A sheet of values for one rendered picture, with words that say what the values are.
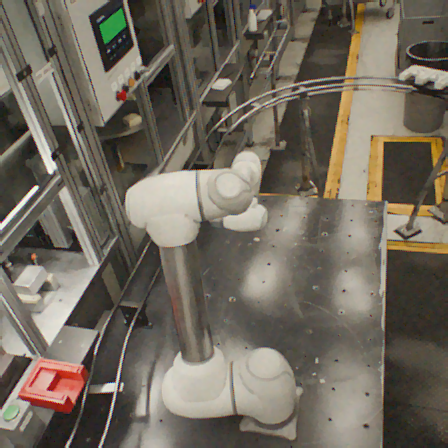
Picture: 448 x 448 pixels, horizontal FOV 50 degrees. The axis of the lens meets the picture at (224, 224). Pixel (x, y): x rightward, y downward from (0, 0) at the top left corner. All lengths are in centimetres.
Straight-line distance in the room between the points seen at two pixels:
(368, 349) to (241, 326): 46
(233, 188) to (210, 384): 59
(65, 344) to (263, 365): 67
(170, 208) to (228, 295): 85
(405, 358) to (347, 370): 90
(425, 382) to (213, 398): 134
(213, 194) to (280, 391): 62
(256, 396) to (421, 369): 130
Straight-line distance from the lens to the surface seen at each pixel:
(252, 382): 144
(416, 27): 471
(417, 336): 272
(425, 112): 418
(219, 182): 115
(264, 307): 192
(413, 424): 245
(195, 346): 140
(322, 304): 192
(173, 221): 120
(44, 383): 160
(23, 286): 180
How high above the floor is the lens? 215
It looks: 40 degrees down
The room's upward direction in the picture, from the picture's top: 10 degrees counter-clockwise
